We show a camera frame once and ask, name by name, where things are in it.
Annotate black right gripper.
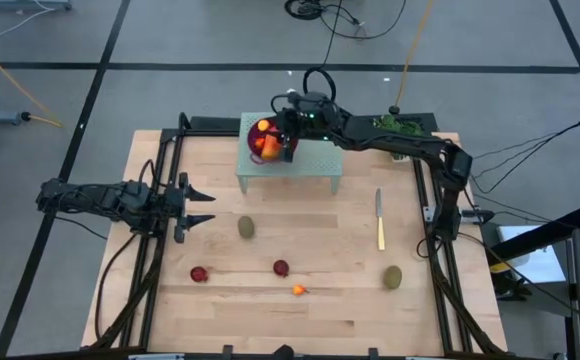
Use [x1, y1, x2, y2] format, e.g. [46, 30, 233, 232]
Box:
[275, 91, 346, 164]

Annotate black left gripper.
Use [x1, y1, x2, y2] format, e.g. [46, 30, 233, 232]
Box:
[163, 172, 217, 245]

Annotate red orange mango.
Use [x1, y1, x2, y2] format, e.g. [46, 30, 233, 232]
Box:
[261, 133, 284, 161]

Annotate brown kiwi fruit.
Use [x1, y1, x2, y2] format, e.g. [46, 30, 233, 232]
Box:
[382, 264, 404, 291]
[236, 215, 256, 240]

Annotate purple plastic colander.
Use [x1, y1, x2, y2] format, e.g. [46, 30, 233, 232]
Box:
[246, 115, 301, 166]

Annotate green perforated metal shelf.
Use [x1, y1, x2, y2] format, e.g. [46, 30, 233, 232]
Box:
[235, 111, 344, 195]

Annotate green plant in white pot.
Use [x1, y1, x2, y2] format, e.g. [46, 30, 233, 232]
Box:
[373, 113, 425, 162]

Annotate white blue sheet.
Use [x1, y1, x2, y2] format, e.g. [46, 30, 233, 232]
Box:
[498, 227, 569, 285]

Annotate black diagonal support beam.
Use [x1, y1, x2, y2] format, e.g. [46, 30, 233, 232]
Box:
[487, 205, 580, 261]

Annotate grey flat floor base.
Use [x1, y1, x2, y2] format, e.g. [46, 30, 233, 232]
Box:
[0, 0, 74, 12]

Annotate coiled black cable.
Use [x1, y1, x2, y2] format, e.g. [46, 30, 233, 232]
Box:
[302, 0, 344, 101]

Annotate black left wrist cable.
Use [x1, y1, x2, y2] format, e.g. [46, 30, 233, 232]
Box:
[137, 158, 162, 187]

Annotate black metal table frame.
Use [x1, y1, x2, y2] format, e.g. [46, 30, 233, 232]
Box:
[89, 112, 509, 359]

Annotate tangled black cable bundle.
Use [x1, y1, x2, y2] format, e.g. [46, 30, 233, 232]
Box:
[283, 0, 407, 41]

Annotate long yellow cable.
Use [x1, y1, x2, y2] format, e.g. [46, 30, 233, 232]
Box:
[392, 0, 434, 114]

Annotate thick black base cable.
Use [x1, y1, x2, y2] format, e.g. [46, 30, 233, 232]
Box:
[93, 232, 139, 344]

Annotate knife with cream handle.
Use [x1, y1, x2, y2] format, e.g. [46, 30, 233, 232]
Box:
[374, 188, 386, 252]

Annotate yellow floor cable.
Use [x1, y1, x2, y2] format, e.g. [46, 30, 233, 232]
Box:
[0, 39, 64, 129]

